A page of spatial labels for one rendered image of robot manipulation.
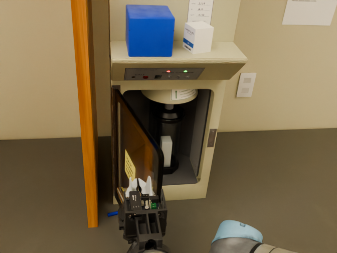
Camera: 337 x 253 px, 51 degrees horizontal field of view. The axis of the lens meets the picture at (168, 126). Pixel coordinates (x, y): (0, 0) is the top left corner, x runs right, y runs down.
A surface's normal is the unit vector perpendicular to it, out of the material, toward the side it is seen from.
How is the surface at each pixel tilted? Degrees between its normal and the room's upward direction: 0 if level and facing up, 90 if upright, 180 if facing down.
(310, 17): 90
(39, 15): 90
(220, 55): 0
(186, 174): 0
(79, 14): 90
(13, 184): 0
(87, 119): 90
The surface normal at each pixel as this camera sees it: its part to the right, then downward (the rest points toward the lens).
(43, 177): 0.07, -0.83
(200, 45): 0.46, 0.52
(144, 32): 0.16, 0.55
